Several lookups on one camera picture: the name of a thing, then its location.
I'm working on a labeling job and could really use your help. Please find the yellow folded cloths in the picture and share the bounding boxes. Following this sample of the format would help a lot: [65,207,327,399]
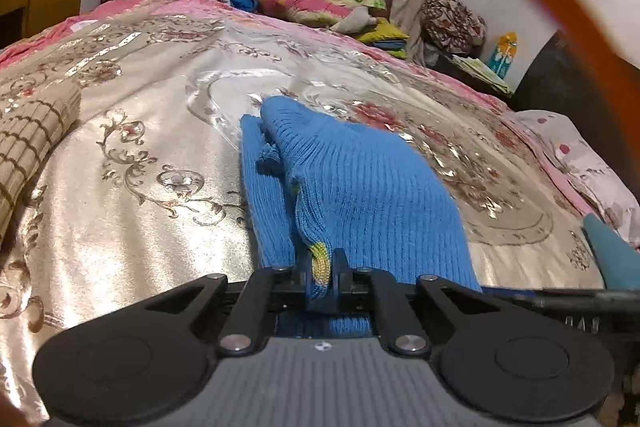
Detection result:
[354,18,412,58]

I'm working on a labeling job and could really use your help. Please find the dark floral cloth bundle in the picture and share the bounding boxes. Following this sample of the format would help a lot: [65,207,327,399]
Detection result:
[419,0,489,58]

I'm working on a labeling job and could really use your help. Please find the grey plush toy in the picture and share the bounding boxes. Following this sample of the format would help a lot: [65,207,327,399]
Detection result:
[330,6,379,34]

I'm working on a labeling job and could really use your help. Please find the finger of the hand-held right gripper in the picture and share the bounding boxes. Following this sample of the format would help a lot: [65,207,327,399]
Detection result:
[482,288,609,308]

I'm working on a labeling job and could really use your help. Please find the brown checked mat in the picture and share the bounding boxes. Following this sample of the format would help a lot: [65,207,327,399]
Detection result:
[0,79,83,239]

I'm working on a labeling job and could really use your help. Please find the pink floral pillow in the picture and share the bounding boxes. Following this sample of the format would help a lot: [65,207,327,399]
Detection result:
[254,0,361,26]

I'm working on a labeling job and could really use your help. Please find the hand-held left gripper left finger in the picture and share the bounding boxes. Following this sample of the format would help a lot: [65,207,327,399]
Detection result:
[142,264,308,356]

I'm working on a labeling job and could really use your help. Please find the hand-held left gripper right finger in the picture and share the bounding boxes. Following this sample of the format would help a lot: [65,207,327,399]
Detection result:
[331,248,502,357]

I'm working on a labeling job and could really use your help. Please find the dark brown headboard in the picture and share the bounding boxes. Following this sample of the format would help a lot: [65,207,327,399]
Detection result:
[510,29,640,210]

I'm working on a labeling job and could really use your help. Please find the stack of papers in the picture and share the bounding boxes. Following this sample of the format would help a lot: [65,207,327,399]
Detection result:
[451,54,512,94]

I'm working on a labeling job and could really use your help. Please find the white pink dotted pillow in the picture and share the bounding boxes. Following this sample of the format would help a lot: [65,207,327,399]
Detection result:
[512,109,640,249]

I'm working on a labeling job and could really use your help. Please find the teal cloth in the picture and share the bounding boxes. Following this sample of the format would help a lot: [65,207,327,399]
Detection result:
[582,213,640,291]

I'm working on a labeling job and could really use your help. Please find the floral satin bedspread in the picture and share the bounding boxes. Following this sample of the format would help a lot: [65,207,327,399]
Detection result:
[0,0,609,424]

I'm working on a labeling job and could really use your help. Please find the blue striped knit sweater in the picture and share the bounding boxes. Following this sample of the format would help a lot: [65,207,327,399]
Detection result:
[239,96,484,341]

